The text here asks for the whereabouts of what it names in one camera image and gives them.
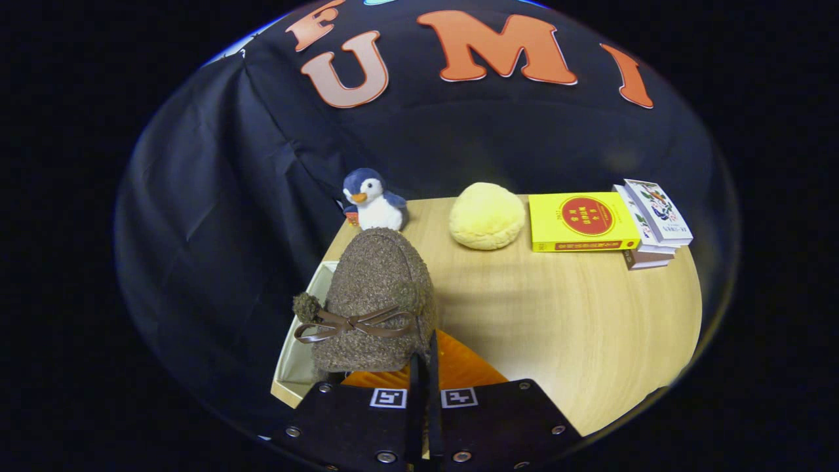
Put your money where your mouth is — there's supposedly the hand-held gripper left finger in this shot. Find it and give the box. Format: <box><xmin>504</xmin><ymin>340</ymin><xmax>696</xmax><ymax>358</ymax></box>
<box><xmin>282</xmin><ymin>353</ymin><xmax>423</xmax><ymax>472</ymax></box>

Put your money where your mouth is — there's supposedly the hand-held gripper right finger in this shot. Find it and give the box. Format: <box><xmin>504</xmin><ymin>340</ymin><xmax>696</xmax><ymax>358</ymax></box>
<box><xmin>426</xmin><ymin>329</ymin><xmax>583</xmax><ymax>472</ymax></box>

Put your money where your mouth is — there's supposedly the beige fabric storage box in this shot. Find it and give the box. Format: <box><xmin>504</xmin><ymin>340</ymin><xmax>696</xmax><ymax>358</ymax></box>
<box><xmin>271</xmin><ymin>260</ymin><xmax>341</xmax><ymax>408</ymax></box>

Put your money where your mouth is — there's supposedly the brown fuzzy shoe with bow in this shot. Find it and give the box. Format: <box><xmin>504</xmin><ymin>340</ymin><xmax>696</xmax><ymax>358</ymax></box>
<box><xmin>292</xmin><ymin>227</ymin><xmax>439</xmax><ymax>374</ymax></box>

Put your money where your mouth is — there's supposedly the yellow plush bun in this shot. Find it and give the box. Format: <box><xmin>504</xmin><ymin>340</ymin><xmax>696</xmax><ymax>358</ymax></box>
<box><xmin>449</xmin><ymin>182</ymin><xmax>527</xmax><ymax>251</ymax></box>

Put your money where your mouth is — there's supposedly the blue white plush penguin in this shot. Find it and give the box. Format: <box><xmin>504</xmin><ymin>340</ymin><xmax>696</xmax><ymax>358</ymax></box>
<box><xmin>341</xmin><ymin>168</ymin><xmax>408</xmax><ymax>232</ymax></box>

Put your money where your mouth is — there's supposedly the yellow book with red circle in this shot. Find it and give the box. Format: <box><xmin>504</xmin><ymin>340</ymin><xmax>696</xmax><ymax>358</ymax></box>
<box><xmin>528</xmin><ymin>192</ymin><xmax>642</xmax><ymax>253</ymax></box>

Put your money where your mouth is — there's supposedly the brown book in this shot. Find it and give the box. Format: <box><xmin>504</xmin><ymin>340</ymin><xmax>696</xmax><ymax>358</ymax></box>
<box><xmin>623</xmin><ymin>249</ymin><xmax>674</xmax><ymax>271</ymax></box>

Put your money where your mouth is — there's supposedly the white floral cover book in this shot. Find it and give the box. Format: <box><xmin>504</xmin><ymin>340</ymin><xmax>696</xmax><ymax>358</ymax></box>
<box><xmin>623</xmin><ymin>178</ymin><xmax>694</xmax><ymax>247</ymax></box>

